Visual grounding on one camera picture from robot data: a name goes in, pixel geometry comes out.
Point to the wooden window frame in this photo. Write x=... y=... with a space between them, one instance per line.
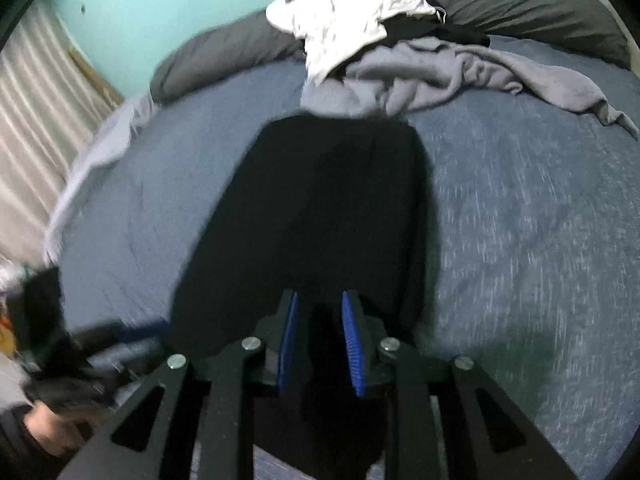
x=100 y=82

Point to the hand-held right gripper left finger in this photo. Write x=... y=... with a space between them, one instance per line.
x=289 y=345

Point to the dark grey pillow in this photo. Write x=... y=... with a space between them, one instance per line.
x=215 y=60
x=525 y=5

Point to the person's left hand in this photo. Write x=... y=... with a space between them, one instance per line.
x=50 y=427

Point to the light blue sheet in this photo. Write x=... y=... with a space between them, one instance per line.
x=100 y=145

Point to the beige curtain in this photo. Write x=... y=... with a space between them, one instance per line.
x=30 y=135

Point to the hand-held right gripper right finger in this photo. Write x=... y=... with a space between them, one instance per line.
x=352 y=345

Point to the bed with blue cover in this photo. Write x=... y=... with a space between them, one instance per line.
x=500 y=210

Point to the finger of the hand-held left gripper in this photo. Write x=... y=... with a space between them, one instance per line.
x=140 y=332

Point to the black sweater white trim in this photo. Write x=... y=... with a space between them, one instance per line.
x=310 y=210

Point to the grey hoodie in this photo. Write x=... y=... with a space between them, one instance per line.
x=400 y=80

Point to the person's left forearm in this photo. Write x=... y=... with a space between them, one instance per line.
x=15 y=452

